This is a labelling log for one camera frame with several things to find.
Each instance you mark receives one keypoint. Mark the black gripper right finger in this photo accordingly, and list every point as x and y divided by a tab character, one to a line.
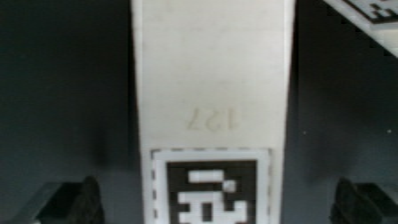
364	203

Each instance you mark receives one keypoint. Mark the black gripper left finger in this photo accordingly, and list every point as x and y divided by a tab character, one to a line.
64	204

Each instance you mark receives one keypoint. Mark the white desk leg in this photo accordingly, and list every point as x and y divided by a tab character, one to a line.
211	72

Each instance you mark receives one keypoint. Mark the white desk top panel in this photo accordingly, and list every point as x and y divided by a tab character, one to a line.
373	16

